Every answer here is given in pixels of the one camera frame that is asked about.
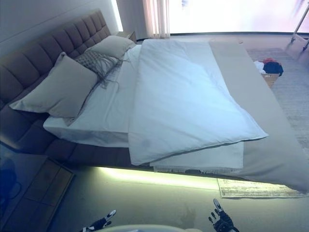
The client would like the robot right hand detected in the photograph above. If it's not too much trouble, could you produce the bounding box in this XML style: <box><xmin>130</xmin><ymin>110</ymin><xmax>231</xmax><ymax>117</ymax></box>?
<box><xmin>208</xmin><ymin>198</ymin><xmax>235</xmax><ymax>232</ymax></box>

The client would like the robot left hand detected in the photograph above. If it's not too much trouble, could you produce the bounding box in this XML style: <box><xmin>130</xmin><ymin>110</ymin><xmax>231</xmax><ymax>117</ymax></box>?
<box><xmin>83</xmin><ymin>209</ymin><xmax>116</xmax><ymax>232</ymax></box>

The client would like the white duvet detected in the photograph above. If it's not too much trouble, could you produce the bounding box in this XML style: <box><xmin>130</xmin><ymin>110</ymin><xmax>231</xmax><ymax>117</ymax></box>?
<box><xmin>127</xmin><ymin>38</ymin><xmax>270</xmax><ymax>166</ymax></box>

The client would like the white bed sheet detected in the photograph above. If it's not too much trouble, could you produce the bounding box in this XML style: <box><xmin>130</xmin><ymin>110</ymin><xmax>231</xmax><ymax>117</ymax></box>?
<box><xmin>43</xmin><ymin>44</ymin><xmax>145</xmax><ymax>148</ymax></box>

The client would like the beige bed runner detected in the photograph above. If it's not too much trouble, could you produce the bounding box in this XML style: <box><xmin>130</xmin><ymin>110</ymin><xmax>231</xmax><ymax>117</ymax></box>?
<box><xmin>209</xmin><ymin>38</ymin><xmax>309</xmax><ymax>199</ymax></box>

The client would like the paper sheet on floor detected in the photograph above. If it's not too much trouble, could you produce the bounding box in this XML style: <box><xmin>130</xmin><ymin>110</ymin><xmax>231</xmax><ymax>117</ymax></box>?
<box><xmin>217</xmin><ymin>178</ymin><xmax>302</xmax><ymax>199</ymax></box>

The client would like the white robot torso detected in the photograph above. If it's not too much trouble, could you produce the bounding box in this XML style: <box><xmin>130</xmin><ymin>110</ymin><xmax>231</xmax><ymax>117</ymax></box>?
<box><xmin>106</xmin><ymin>221</ymin><xmax>196</xmax><ymax>232</ymax></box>

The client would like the wooden nightstand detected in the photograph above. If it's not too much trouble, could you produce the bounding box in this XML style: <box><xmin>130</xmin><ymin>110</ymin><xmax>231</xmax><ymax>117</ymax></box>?
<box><xmin>0</xmin><ymin>154</ymin><xmax>75</xmax><ymax>232</ymax></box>
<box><xmin>117</xmin><ymin>30</ymin><xmax>137</xmax><ymax>43</ymax></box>

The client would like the large beige pillow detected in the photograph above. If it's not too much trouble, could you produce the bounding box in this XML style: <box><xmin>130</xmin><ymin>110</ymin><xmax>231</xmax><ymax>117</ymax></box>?
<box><xmin>88</xmin><ymin>35</ymin><xmax>136</xmax><ymax>60</ymax></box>
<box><xmin>9</xmin><ymin>52</ymin><xmax>98</xmax><ymax>119</ymax></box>

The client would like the wooden laundry basket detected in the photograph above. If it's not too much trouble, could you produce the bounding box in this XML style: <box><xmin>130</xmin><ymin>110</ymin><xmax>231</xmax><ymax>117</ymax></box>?
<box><xmin>262</xmin><ymin>73</ymin><xmax>278</xmax><ymax>89</ymax></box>

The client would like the white garment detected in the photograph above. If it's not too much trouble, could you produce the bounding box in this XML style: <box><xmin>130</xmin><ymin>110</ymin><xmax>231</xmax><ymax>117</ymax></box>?
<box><xmin>253</xmin><ymin>60</ymin><xmax>266</xmax><ymax>74</ymax></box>

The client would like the black garment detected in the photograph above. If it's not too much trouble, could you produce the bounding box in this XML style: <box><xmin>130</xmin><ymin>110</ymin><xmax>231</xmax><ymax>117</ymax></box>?
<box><xmin>263</xmin><ymin>62</ymin><xmax>284</xmax><ymax>77</ymax></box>

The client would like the grey fringed macrame cushion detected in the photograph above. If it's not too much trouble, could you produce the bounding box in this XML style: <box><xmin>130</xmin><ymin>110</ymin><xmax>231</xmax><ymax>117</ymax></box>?
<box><xmin>74</xmin><ymin>50</ymin><xmax>125</xmax><ymax>94</ymax></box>

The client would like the sheer beige curtain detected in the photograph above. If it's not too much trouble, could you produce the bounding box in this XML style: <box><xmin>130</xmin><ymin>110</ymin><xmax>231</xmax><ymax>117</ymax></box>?
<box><xmin>142</xmin><ymin>0</ymin><xmax>171</xmax><ymax>39</ymax></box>

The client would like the metal frame table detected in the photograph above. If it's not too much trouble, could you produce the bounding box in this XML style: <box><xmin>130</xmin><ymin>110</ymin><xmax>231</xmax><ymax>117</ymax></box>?
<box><xmin>284</xmin><ymin>4</ymin><xmax>309</xmax><ymax>53</ymax></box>

